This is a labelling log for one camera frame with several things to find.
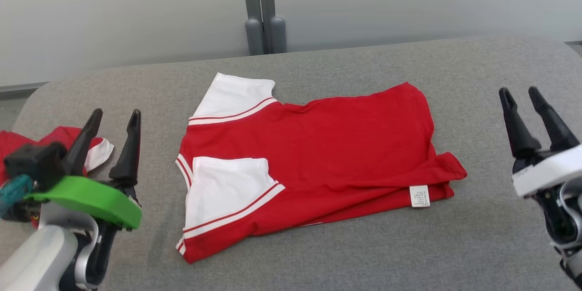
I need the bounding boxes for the red shorts with elastic waistband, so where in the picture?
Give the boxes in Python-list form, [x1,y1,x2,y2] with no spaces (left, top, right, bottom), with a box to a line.
[39,126,115,174]

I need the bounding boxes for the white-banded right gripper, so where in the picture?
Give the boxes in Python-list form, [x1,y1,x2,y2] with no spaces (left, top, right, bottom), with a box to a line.
[499,86,582,247]

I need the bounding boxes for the teal connector left camera cable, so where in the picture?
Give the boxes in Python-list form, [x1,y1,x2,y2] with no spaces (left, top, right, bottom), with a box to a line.
[0,174,35,219]

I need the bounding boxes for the red t-shirt with white sleeves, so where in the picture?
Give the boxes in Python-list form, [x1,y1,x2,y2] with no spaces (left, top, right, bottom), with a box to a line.
[175,72,468,264]

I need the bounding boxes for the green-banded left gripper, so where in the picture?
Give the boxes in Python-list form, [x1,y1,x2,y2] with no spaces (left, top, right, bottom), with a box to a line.
[25,108,143,287]

